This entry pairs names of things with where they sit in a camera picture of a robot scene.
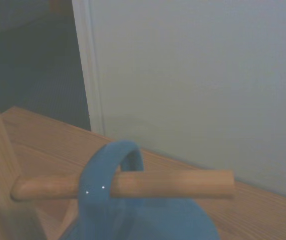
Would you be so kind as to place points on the white door frame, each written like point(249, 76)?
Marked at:
point(87, 62)

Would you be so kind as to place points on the blue enamel mug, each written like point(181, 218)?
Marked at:
point(145, 220)

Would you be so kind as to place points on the brown wooden door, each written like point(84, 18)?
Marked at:
point(61, 5)

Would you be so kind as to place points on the wooden mug tree black base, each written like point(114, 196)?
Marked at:
point(170, 183)

